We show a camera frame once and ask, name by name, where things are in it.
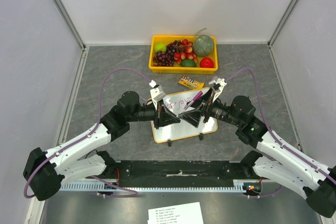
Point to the yellow candy packet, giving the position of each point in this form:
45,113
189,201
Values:
190,83

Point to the green avocado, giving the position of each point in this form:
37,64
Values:
189,63

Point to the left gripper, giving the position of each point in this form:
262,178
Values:
166,117

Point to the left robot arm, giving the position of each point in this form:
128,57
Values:
46,171

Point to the red grape bunch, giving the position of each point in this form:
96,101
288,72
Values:
183,49

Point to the white printed paper sheet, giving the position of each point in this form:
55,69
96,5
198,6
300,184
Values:
185,213

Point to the red tomato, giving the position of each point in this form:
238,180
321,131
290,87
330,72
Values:
206,62

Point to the grey slotted cable duct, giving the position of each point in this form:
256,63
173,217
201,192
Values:
97,186

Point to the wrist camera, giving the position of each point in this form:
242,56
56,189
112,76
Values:
157,93
217,85

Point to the green netted melon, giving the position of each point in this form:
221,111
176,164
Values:
203,45

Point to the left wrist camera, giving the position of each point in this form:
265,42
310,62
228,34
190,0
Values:
157,93

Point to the yellow framed whiteboard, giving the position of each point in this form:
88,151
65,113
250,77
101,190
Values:
175,103

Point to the green apple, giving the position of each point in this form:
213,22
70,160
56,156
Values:
159,47

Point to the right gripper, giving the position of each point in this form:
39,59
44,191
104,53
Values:
205,108

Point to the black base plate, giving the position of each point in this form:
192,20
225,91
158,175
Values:
177,174

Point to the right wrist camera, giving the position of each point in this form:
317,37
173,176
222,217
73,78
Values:
217,85

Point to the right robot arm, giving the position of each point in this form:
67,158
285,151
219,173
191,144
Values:
272,157

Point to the dark purple grape bunch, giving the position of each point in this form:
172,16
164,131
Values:
164,59

